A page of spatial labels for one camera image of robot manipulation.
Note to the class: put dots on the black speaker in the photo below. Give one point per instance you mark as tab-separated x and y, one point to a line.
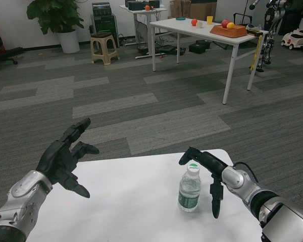
136	5

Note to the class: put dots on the brown wicker tray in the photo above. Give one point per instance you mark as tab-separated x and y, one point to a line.
228	32

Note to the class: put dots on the clear water bottle green label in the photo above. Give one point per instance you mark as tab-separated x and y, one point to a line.
189	191

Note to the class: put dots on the red apple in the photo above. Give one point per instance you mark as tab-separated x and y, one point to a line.
224	23

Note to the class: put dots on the brown cardboard box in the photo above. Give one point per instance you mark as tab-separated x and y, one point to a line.
199	10

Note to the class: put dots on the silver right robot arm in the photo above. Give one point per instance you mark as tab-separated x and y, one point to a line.
288	221

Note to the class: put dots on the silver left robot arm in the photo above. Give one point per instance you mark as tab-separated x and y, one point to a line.
22	190

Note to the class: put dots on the black flat bag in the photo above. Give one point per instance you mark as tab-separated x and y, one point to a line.
170	49

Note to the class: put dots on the black metal frame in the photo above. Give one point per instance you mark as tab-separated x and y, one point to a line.
242	15

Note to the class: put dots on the yellow cup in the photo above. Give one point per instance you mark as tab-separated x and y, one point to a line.
209	20

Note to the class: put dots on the orange fruit beside black speaker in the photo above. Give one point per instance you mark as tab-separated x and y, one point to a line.
147	7

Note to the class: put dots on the green plant in white pot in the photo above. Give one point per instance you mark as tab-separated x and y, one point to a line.
69	41

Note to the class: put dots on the black office chair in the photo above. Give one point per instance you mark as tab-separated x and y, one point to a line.
0	53

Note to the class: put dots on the beige plastic stool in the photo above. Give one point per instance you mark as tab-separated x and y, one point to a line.
101	35

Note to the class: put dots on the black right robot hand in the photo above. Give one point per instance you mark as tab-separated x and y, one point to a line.
212	164

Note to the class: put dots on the white cup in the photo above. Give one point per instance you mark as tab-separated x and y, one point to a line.
200	24

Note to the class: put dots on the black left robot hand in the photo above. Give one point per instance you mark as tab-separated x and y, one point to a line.
58	160

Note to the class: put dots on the orange fruit beside white cup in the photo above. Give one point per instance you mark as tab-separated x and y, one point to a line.
194	22

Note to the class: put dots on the white standing desk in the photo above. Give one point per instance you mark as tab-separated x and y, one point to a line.
146	12

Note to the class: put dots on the white table with metal legs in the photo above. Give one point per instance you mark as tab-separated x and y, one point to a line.
187	27

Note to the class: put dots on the yellow tape measure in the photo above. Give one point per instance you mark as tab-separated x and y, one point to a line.
258	48

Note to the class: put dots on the yellow round fruit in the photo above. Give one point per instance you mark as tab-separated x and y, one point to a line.
231	25

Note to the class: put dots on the black electronic unit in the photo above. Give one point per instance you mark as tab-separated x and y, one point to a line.
101	8

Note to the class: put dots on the black and green computer tower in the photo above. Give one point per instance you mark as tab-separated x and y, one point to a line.
106	24

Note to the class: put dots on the teal round lid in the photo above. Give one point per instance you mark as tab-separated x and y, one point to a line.
180	18

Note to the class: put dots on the white toy car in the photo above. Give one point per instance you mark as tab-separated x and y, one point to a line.
295	39

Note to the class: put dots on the black and silver humanoid robot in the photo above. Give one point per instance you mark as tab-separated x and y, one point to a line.
267	48

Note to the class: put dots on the black box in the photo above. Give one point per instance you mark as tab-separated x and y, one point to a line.
204	44
196	48

